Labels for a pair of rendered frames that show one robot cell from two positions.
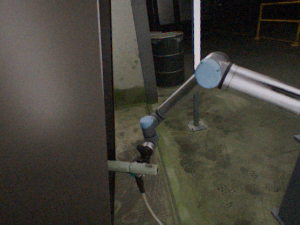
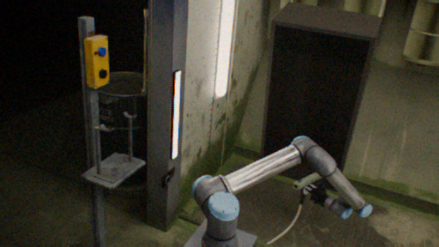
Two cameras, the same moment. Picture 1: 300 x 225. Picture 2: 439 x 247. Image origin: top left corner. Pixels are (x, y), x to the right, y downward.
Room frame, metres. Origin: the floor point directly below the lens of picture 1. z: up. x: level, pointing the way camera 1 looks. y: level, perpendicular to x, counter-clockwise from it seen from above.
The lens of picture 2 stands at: (1.20, -2.31, 2.09)
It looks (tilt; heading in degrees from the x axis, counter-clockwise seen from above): 25 degrees down; 116
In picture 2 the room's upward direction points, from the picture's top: 5 degrees clockwise
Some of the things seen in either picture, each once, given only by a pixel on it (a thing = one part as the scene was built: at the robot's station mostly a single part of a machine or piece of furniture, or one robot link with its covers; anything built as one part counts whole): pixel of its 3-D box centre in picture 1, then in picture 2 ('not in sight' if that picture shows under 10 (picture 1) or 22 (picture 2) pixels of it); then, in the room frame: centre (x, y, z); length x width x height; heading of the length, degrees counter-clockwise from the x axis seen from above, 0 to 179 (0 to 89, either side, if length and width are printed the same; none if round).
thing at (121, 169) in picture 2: not in sight; (116, 145); (-0.19, -0.80, 0.95); 0.26 x 0.15 x 0.32; 94
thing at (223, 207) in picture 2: not in sight; (222, 213); (0.53, -0.85, 0.83); 0.17 x 0.15 x 0.18; 142
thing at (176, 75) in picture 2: not in sight; (175, 116); (-0.14, -0.28, 0.96); 0.06 x 0.02 x 0.63; 94
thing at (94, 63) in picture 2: not in sight; (97, 61); (-0.30, -0.81, 1.42); 0.12 x 0.06 x 0.26; 94
